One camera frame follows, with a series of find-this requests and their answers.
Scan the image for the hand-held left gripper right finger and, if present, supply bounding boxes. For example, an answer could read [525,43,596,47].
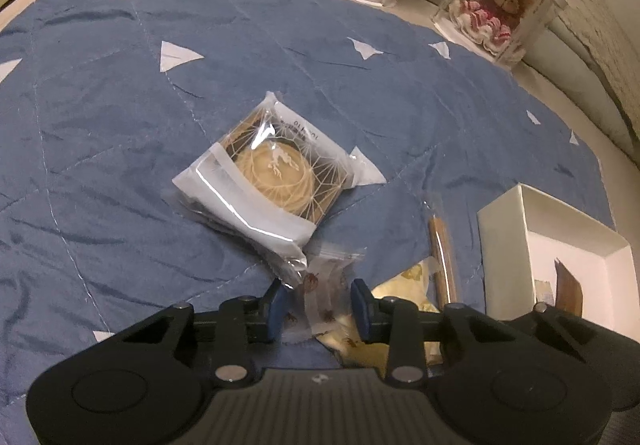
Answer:
[350,278,541,388]

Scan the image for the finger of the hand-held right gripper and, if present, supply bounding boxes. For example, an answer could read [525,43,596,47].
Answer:
[502,302,612,362]

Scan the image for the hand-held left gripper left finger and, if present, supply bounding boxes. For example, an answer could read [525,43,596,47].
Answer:
[92,280,290,388]

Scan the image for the cream printed snack packet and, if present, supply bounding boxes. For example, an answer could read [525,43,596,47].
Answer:
[295,245,443,368]

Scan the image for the white cardboard box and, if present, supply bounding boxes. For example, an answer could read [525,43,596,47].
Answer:
[476,182,633,326]

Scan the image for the clear round pastry packet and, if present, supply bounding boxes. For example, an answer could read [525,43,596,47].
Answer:
[172,92,388,286]

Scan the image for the blue quilt with white triangles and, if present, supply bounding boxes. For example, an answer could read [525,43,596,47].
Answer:
[0,0,618,445]

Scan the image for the clear display box pink flowers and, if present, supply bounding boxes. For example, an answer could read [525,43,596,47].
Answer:
[432,0,576,71]

